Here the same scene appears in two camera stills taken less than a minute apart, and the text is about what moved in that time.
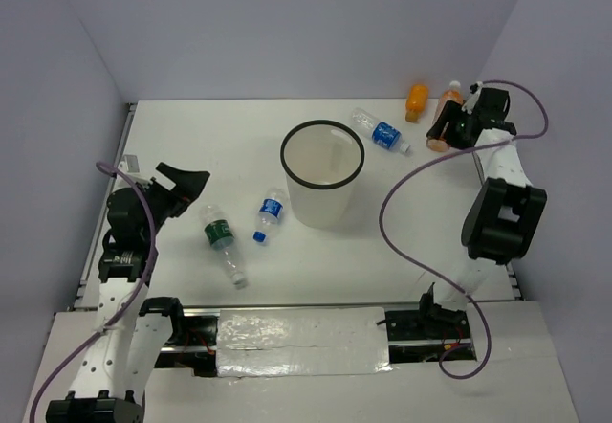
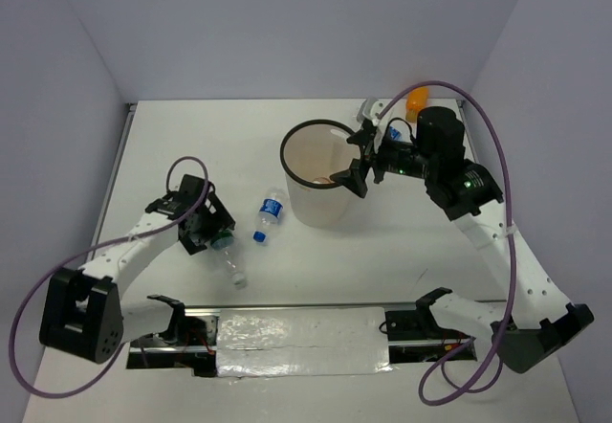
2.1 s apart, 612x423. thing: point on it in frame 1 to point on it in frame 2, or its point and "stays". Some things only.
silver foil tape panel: x=304 y=341 stays
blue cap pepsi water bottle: x=271 y=208 stays
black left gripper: x=188 y=186 to x=218 y=221
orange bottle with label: x=417 y=101 stays
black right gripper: x=451 y=112 to x=354 y=178
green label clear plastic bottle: x=220 y=233 stays
